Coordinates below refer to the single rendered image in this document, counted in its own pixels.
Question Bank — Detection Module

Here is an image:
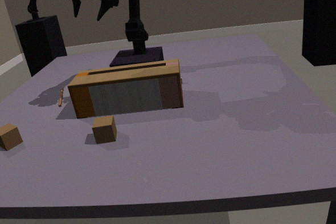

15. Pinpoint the brown cube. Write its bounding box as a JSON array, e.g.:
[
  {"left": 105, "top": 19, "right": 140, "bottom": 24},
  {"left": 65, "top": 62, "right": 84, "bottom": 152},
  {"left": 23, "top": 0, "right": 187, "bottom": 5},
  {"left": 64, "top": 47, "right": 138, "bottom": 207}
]
[
  {"left": 92, "top": 116, "right": 117, "bottom": 144},
  {"left": 0, "top": 123, "right": 23, "bottom": 151}
]

